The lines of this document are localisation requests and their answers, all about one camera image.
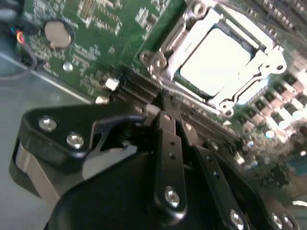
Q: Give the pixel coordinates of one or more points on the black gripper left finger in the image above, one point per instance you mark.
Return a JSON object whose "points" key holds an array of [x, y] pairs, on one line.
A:
{"points": [[60, 134]]}

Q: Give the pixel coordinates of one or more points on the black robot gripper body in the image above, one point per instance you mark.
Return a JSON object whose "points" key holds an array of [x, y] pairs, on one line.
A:
{"points": [[108, 203]]}

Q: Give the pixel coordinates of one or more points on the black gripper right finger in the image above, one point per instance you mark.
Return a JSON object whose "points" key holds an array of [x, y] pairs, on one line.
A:
{"points": [[216, 175]]}

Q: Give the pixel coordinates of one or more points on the silver square CPU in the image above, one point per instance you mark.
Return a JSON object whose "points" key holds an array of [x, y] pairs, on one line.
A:
{"points": [[216, 62]]}

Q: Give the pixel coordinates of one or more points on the silver CPU socket cover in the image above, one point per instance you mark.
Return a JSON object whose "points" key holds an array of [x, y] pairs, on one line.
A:
{"points": [[199, 26]]}

